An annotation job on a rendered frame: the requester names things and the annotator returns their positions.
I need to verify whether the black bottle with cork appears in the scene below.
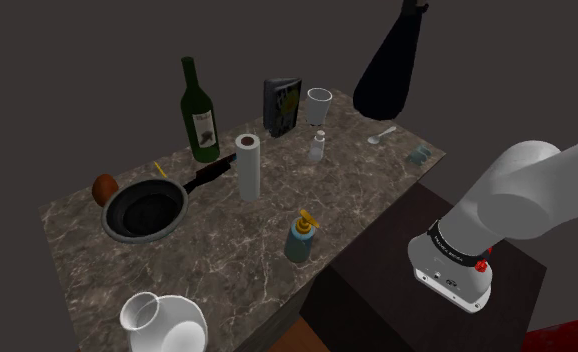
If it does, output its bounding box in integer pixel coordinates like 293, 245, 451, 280
352, 0, 430, 122

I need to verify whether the small clear bottle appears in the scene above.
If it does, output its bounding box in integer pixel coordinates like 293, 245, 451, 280
308, 129, 327, 163

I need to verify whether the white paper towel roll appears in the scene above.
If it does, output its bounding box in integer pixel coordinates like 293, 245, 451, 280
234, 133, 262, 203

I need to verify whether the blue soap dispenser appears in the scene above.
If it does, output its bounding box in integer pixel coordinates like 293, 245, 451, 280
283, 209, 321, 264

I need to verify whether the dark book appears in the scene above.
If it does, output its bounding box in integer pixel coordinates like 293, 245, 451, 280
262, 76, 303, 139

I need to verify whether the white cup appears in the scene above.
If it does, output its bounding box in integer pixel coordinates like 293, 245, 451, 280
306, 87, 334, 126

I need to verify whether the silver spoon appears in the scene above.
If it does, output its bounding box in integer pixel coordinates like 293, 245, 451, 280
366, 126, 398, 146

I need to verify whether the green wine bottle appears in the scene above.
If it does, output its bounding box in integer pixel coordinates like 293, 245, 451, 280
179, 56, 221, 164

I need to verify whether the small light blue object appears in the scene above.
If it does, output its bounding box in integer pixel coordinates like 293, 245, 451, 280
406, 145, 433, 166

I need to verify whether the dark robot stand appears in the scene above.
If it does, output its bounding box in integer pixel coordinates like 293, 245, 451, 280
298, 182, 549, 352

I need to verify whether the black frying pan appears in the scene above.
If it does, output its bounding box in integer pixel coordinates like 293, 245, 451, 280
101, 152, 238, 244

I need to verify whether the brown egg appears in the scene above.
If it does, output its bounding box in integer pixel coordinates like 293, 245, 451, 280
91, 173, 120, 208

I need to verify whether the white jug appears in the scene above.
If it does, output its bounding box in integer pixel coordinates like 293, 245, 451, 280
119, 291, 209, 352

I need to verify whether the red gas cylinder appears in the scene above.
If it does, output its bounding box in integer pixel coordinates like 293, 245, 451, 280
525, 315, 578, 352

